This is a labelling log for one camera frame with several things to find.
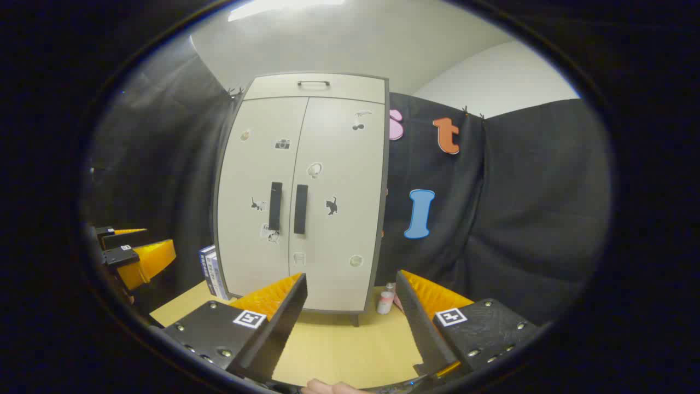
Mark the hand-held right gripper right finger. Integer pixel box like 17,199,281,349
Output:
395,270,550,381

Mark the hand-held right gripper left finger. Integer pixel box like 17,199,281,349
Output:
150,272,308,384

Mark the white cabinet door cherry sticker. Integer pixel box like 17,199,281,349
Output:
289,97,386,312

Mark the black door handle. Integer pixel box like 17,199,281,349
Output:
294,184,308,235
269,182,283,231

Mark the white cabinet door camera sticker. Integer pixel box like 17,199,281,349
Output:
217,97,310,299

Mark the double-door shoe cabinet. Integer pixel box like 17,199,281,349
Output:
212,72,390,328

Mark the white cabinet drawer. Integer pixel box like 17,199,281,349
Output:
243,74,386,105

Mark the small pink bottle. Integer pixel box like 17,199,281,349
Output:
377,283,395,315

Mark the blue and white book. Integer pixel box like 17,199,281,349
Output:
211,252,231,302
199,245,219,296

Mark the black backdrop cloth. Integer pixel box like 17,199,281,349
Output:
82,36,613,329

